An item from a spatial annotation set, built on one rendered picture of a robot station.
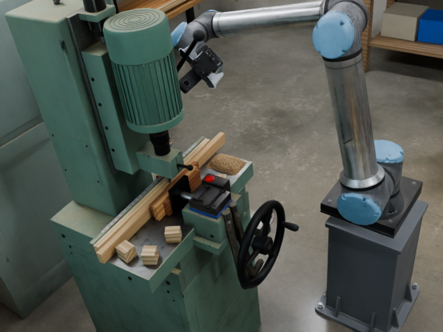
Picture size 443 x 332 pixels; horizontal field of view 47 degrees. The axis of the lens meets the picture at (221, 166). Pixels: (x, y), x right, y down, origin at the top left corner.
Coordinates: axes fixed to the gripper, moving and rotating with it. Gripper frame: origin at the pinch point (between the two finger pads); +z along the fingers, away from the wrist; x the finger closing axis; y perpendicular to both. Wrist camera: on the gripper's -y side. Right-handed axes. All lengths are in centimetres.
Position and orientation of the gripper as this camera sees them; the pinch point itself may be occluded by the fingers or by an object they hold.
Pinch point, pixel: (194, 70)
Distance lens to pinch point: 152.8
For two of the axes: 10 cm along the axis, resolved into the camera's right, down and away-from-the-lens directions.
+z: -0.6, 1.8, -9.8
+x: 6.7, 7.4, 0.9
